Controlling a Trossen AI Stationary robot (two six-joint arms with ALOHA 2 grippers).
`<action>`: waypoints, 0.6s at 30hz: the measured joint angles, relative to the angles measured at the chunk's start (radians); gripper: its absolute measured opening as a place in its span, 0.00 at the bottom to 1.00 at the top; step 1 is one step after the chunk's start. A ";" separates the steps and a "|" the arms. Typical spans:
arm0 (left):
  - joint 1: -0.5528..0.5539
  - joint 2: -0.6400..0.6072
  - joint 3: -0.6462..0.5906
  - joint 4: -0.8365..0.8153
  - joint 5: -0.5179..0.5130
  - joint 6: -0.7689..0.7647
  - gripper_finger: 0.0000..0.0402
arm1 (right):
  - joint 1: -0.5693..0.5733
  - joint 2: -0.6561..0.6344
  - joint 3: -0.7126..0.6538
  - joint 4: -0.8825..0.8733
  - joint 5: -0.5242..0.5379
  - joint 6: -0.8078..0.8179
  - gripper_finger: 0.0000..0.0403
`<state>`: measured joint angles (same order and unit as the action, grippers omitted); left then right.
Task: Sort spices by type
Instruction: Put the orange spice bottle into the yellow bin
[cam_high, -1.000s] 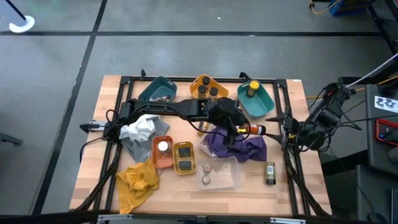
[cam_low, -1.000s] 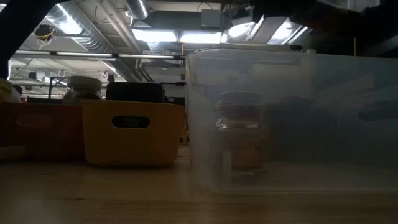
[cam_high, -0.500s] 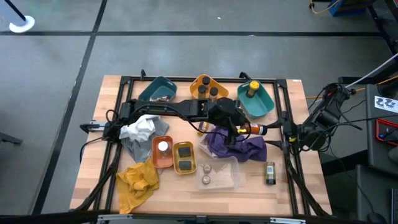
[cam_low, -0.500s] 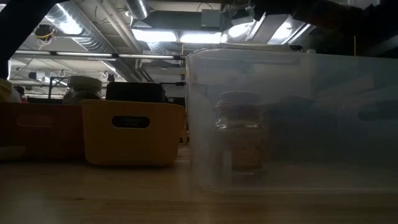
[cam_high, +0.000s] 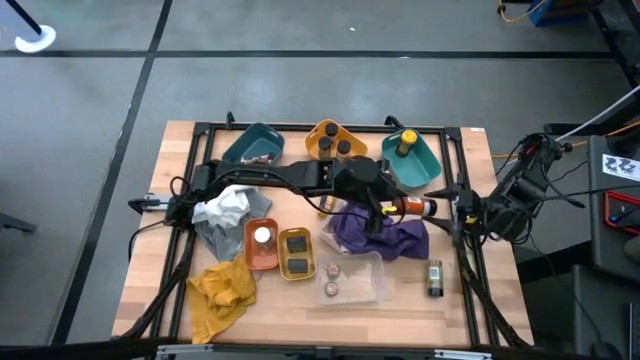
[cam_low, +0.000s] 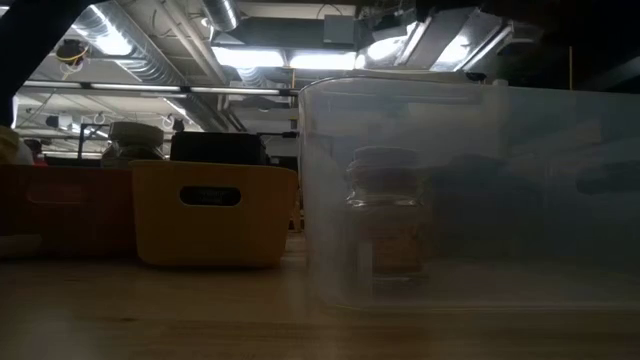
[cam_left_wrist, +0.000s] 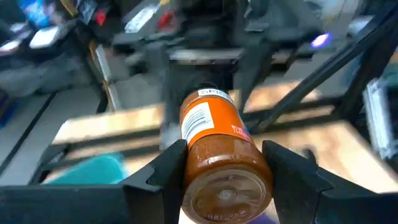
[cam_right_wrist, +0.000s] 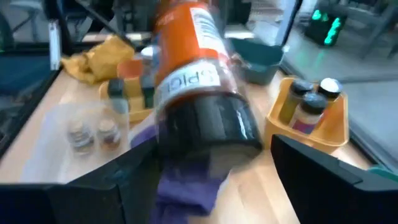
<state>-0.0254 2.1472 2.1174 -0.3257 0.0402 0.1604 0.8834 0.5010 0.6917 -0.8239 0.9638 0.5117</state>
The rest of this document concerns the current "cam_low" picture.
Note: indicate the ceiling light panel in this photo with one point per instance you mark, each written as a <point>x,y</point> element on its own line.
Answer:
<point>322,61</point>
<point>247,57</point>

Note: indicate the small cork-lid glass jar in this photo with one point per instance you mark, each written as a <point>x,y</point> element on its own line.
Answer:
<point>395,240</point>

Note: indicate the rectangular silver duct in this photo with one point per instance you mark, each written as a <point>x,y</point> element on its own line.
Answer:
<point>430,40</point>

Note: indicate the person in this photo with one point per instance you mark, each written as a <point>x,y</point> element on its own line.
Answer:
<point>36,155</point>

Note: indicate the grey ceiling box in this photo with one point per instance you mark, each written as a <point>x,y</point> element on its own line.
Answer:
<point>339,30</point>

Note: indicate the long ceiling light bar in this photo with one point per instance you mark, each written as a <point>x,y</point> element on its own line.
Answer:
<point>150,88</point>

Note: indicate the small orange plastic bin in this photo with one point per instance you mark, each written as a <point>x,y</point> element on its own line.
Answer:
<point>75,220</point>

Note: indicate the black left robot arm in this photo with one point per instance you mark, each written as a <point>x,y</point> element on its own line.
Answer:
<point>30,40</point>

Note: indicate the small yellow plastic bin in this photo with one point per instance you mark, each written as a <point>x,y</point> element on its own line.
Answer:
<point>165,235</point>

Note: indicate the mustard yellow cloth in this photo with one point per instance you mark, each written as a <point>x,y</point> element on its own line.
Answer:
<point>7,145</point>

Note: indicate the round silver duct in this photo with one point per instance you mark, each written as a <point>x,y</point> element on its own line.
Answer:
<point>220,15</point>

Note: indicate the white-lid spice jar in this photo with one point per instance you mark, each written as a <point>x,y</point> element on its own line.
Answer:
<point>135,134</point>

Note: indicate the clear plastic bin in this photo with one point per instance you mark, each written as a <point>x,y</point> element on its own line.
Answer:
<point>500,280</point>

